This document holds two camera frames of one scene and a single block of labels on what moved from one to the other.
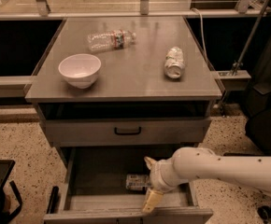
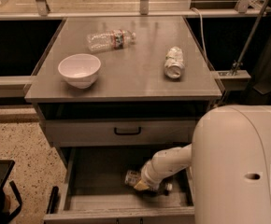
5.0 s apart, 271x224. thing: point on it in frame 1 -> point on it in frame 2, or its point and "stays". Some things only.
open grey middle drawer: (110, 184) stays
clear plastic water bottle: (108, 40) stays
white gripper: (157, 175) -> (148, 176)
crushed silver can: (175, 63) stays
